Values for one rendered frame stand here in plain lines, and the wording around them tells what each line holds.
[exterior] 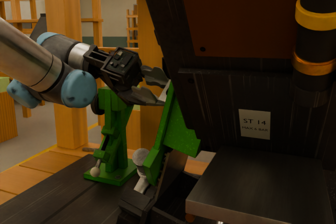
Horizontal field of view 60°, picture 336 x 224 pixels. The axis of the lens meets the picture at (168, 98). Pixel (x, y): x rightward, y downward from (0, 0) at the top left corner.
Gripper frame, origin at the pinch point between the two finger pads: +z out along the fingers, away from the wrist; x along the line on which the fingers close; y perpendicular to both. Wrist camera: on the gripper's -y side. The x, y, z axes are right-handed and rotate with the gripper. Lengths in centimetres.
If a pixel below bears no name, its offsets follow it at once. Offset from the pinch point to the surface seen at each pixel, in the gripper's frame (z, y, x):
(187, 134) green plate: 8.4, 4.3, -8.3
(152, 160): 4.1, 2.1, -14.8
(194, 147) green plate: 10.3, 3.0, -9.6
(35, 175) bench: -39, -34, -27
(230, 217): 20.5, 18.2, -20.7
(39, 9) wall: -774, -572, 416
